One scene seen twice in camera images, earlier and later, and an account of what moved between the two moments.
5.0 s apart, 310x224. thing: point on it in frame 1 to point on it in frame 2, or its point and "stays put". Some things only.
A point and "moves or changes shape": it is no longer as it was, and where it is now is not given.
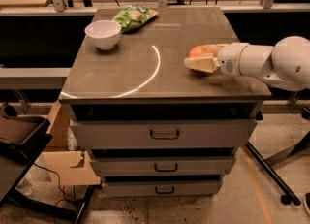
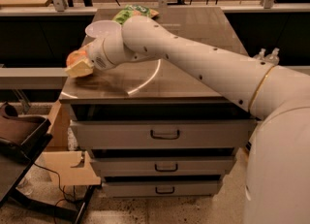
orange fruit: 201,48 moves or changes shape
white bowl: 105,34 stays put
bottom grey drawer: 163,188 stays put
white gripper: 230,57 to 98,54
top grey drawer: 213,134 stays put
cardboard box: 64,167 stays put
